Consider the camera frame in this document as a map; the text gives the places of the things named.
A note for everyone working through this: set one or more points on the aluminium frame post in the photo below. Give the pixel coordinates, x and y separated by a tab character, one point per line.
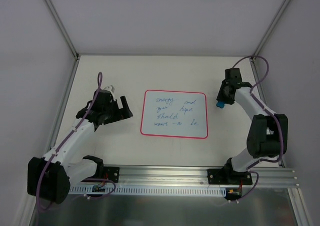
54	13
272	26

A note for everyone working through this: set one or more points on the right aluminium frame post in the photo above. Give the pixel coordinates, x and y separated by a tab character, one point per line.
272	26

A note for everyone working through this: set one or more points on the left aluminium frame post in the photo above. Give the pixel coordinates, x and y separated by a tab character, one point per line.
54	13

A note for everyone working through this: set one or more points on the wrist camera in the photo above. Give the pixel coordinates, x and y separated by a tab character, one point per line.
233	74
110	88

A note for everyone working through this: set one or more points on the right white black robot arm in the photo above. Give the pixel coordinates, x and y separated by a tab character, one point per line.
268	133

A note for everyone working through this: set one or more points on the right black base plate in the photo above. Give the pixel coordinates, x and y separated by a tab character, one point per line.
224	177

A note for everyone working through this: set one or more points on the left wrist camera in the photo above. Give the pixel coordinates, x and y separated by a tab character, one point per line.
110	88

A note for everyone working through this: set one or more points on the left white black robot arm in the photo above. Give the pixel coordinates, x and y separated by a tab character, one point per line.
50	177

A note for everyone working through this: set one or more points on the aluminium mounting rail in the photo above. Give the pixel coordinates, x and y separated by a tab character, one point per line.
269	177

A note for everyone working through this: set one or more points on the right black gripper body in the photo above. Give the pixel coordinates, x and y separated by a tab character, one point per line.
226	93

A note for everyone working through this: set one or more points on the blue whiteboard eraser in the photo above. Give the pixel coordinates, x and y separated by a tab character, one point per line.
220	104

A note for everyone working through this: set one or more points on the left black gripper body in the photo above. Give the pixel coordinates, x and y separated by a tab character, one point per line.
116	109

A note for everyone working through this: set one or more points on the pink framed whiteboard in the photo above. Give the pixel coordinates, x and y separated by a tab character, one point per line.
178	114

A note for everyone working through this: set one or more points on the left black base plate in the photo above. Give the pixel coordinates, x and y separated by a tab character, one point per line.
111	173

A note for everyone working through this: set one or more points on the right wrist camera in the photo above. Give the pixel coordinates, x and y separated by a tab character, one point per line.
233	74

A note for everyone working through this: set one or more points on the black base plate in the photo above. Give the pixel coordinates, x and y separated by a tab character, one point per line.
224	177
111	173

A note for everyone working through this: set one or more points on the white slotted cable duct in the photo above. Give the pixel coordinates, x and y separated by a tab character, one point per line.
149	190

